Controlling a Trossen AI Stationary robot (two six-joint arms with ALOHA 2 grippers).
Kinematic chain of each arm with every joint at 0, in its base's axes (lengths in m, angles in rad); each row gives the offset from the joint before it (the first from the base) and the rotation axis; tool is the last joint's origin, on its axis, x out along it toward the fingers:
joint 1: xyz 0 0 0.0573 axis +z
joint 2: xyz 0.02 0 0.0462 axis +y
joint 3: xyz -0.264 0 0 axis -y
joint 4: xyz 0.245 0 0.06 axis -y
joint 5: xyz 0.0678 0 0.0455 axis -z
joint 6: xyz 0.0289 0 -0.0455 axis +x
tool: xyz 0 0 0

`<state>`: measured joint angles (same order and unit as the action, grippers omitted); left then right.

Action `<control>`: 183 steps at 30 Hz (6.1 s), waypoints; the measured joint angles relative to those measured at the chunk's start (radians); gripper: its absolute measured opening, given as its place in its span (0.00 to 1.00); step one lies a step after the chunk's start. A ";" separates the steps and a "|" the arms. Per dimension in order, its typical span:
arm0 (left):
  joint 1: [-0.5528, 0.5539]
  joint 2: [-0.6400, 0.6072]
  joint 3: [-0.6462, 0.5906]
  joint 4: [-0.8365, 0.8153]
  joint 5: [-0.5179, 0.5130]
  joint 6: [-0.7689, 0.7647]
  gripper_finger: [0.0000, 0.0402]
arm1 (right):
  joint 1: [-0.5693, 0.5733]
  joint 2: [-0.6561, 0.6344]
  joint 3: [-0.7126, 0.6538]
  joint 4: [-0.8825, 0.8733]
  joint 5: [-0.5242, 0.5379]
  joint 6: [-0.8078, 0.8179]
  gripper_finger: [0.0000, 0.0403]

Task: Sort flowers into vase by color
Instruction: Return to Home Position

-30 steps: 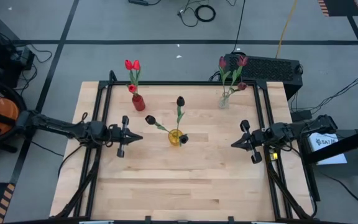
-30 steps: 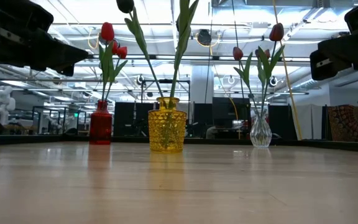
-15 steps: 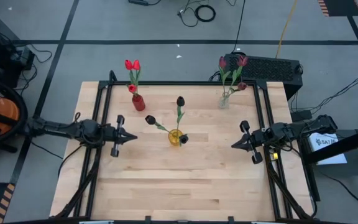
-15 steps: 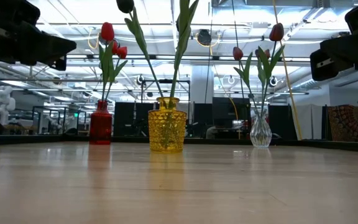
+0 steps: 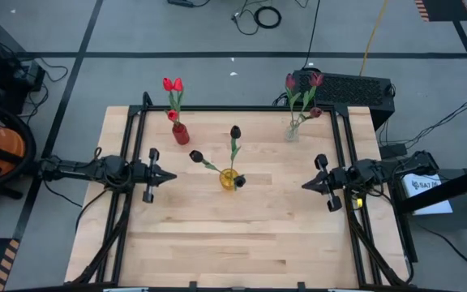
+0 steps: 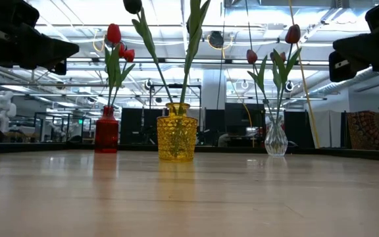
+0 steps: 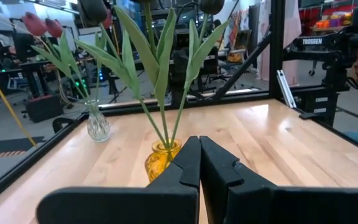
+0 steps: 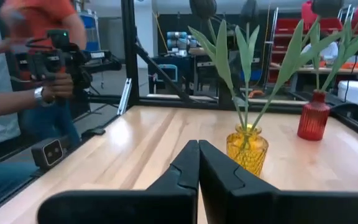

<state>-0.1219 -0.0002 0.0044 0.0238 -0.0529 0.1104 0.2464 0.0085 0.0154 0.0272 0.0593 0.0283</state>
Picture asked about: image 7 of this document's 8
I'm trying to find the orange black hazard tape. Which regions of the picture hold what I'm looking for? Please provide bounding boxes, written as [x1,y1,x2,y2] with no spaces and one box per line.
[0,150,27,160]

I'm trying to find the silver aluminium bracket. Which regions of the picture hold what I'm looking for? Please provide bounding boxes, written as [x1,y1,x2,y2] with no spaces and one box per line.
[276,70,298,109]

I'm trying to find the black aluminium table frame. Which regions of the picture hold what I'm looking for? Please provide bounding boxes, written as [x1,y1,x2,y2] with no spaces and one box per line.
[0,0,358,209]

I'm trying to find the yellow hanging cable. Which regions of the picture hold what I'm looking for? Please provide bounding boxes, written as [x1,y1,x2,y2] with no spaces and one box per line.
[0,58,37,147]

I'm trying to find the black computer green lights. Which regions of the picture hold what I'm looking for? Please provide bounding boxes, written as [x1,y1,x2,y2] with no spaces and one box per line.
[73,77,88,94]

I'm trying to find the person's right leg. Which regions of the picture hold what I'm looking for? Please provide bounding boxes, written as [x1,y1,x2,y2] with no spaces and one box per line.
[343,130,358,149]

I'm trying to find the maroon artificial tulip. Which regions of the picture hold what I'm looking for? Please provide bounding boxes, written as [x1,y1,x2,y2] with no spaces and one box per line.
[22,11,91,103]
[44,17,93,103]

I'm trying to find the cart with colourful bins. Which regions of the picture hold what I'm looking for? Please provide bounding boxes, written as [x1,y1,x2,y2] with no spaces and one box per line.
[311,11,354,32]

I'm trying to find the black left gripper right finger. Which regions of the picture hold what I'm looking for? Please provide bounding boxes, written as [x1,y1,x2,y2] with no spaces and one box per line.
[200,136,358,224]

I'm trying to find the yellow textured glass vase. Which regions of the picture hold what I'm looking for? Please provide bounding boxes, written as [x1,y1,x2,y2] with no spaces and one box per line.
[144,138,183,183]

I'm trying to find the clear ribbed glass vase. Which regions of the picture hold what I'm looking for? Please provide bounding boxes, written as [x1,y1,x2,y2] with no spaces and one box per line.
[86,100,111,143]

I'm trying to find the white fabric panel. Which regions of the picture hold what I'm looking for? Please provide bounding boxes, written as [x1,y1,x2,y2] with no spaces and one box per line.
[257,0,303,86]

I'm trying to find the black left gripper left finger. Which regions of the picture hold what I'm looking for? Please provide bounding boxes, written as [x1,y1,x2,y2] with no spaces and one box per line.
[35,136,202,224]

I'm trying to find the black case red lid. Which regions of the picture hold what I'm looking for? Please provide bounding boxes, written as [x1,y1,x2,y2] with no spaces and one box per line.
[25,95,64,123]

